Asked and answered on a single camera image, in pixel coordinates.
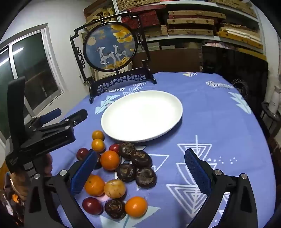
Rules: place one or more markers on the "window with white frame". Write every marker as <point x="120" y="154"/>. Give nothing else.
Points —
<point x="33" y="65"/>

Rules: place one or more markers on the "pale yellow round fruit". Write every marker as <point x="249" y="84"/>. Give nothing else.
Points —
<point x="114" y="188"/>

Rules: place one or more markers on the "white thermos jug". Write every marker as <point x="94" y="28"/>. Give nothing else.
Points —
<point x="274" y="98"/>

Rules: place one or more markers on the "black panel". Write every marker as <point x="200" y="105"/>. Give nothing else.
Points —
<point x="232" y="63"/>

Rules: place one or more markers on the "dark red flat boxes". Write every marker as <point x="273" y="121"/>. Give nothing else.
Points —
<point x="149" y="17"/>

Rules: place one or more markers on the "person's left hand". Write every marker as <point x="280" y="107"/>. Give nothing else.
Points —
<point x="47" y="164"/>

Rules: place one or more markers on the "dark red plum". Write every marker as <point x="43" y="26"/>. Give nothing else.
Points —
<point x="92" y="206"/>
<point x="114" y="148"/>
<point x="82" y="153"/>
<point x="98" y="162"/>

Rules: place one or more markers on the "small orange mandarin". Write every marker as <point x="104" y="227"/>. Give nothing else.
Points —
<point x="98" y="145"/>
<point x="98" y="135"/>

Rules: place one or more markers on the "brown wooden board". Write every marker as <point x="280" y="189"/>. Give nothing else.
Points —
<point x="171" y="60"/>

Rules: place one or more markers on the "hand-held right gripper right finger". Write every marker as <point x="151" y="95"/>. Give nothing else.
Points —
<point x="197" y="173"/>

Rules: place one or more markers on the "black side stand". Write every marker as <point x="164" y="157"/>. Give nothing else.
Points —
<point x="270" y="120"/>

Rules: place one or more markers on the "round deer painting table screen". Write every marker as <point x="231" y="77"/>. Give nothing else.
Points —
<point x="109" y="48"/>

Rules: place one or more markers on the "blue printed tablecloth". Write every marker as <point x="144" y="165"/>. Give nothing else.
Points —
<point x="208" y="122"/>

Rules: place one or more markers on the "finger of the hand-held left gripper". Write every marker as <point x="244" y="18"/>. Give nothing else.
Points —
<point x="51" y="114"/>
<point x="73" y="119"/>

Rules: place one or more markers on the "dark brown water chestnut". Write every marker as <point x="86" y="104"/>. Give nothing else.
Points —
<point x="125" y="172"/>
<point x="145" y="177"/>
<point x="141" y="158"/>
<point x="114" y="205"/>
<point x="126" y="150"/>

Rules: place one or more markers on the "pink floral cloth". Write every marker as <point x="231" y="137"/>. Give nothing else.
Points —
<point x="219" y="43"/>

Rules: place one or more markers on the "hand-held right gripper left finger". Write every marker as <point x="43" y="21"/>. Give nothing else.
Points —
<point x="84" y="173"/>

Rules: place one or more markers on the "white metal shelf rack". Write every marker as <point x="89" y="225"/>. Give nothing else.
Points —
<point x="186" y="37"/>

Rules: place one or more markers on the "white round plate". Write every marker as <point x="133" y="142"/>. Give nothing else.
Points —
<point x="140" y="116"/>

